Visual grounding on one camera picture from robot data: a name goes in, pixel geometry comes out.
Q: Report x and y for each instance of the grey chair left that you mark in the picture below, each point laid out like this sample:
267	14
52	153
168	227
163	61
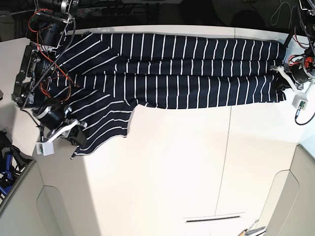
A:
37	206

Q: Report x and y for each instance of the black power strip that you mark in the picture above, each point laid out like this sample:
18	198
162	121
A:
105	11

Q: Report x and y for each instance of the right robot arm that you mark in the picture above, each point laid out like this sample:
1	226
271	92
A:
42	86

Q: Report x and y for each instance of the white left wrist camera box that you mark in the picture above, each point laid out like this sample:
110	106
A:
300	101

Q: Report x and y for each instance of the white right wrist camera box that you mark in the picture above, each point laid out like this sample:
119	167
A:
44	148

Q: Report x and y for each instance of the blue black clamps pile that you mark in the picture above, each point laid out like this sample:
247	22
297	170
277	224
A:
12	163

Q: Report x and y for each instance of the grey chair right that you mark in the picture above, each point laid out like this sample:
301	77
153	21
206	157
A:
290	206

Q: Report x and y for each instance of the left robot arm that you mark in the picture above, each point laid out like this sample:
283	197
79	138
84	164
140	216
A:
302	32

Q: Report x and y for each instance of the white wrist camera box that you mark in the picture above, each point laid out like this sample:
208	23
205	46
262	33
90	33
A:
300	101
44	148

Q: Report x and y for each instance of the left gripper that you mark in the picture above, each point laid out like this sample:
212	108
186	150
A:
298	77

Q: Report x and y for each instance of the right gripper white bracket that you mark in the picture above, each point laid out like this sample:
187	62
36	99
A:
56	121

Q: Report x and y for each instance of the navy white striped t-shirt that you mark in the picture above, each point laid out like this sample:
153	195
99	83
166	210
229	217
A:
105	76

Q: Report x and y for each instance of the grey chair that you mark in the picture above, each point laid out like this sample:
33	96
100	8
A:
290	206
37	206

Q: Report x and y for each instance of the metal tool at edge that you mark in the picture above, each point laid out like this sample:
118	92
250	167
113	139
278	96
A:
251	231

